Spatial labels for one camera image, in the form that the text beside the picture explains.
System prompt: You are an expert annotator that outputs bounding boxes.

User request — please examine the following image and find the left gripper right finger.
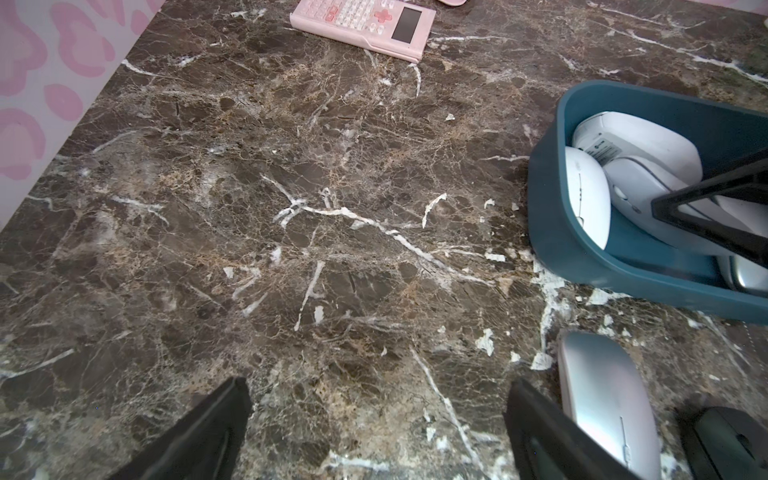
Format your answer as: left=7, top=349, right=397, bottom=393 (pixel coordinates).
left=504, top=379, right=636, bottom=480

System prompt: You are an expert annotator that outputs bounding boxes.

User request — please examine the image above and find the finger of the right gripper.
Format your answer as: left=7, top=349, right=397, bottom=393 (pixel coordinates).
left=651, top=149, right=767, bottom=267

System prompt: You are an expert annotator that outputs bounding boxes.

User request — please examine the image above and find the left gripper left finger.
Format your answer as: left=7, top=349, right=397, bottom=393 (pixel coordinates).
left=111, top=377, right=252, bottom=480

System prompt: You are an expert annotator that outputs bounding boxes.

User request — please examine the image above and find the silver computer mouse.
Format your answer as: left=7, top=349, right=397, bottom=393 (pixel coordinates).
left=558, top=331, right=662, bottom=479

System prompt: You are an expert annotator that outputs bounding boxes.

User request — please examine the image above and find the teal storage box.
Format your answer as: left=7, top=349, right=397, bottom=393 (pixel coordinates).
left=527, top=80, right=767, bottom=325

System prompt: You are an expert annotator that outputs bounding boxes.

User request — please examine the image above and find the black computer mouse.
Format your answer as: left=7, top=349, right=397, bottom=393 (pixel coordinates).
left=680, top=407, right=767, bottom=480

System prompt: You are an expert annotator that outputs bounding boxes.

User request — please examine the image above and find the white mouse with buttons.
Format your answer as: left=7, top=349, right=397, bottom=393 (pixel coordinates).
left=571, top=111, right=703, bottom=184

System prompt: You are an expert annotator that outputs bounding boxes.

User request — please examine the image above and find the silver mouse in box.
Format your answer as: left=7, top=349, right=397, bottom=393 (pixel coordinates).
left=717, top=255, right=768, bottom=297

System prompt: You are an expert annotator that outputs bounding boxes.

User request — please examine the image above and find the white mouse in box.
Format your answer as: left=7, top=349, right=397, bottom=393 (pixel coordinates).
left=565, top=146, right=611, bottom=249

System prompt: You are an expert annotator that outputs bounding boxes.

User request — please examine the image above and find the pink pencil case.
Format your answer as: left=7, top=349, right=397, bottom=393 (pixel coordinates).
left=439, top=0, right=467, bottom=7

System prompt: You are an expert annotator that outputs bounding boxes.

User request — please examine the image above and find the pink calculator on table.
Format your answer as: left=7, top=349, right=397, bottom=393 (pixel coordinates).
left=290, top=0, right=436, bottom=63

